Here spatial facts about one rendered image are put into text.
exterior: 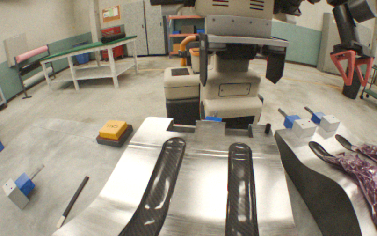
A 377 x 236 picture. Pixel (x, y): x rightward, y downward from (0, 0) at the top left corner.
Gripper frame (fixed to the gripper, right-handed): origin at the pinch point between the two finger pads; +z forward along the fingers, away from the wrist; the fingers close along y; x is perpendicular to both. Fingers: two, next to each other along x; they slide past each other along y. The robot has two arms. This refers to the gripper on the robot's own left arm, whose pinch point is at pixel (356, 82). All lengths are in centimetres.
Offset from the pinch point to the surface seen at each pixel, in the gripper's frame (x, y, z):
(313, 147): 3.9, -14.1, 14.3
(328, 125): 6.5, -5.7, 10.7
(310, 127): 5.5, -14.0, 10.1
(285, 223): -10.1, -31.9, 17.7
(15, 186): -1, -80, 17
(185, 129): 11.6, -41.6, 8.6
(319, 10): 311, 422, -270
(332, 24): 279, 428, -210
